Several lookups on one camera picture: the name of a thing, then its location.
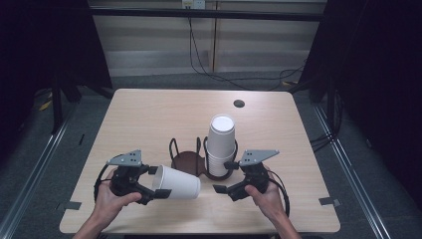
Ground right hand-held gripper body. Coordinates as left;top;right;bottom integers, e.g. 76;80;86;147
227;149;281;202

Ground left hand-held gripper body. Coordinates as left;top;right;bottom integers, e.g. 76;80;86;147
105;149;157;206

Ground single white paper cup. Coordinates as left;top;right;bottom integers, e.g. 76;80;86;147
151;164;202;201

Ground stack of white paper cups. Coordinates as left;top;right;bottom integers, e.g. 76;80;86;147
205;114;238;178

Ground dark metal double cup holder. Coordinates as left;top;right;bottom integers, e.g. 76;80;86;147
168;135;240;182

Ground person's left hand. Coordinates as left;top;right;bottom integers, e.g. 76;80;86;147
94;168;143;230

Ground person's right hand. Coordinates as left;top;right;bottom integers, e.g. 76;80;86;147
244;164;287;227

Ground grey tape piece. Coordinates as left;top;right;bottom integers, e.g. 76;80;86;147
318;196;342;208
56;200;83;212

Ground black metal stand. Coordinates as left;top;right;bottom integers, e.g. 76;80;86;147
50;78;65;135

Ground yellow floor tape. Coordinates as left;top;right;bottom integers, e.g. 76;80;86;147
38;99;54;113

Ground black horizontal bar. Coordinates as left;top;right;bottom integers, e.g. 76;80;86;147
89;7;325;23

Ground dark curtain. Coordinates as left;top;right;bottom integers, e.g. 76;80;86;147
0;0;113;163
298;0;422;213

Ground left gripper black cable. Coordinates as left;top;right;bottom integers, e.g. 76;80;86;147
93;154;123;204

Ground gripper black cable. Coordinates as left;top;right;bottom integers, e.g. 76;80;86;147
268;169;292;219
93;154;123;204

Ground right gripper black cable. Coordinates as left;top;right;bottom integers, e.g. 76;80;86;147
268;169;292;219

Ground black floor cables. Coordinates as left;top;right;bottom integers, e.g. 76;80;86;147
309;89;337;154

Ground metal floor rail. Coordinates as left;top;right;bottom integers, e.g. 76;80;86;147
0;102;80;239
313;105;394;239

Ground black wall cable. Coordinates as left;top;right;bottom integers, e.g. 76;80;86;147
187;16;307;92

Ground vertical wall strip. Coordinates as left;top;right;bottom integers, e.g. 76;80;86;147
211;1;219;73

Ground white wall socket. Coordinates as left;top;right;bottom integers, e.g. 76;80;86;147
181;0;207;10

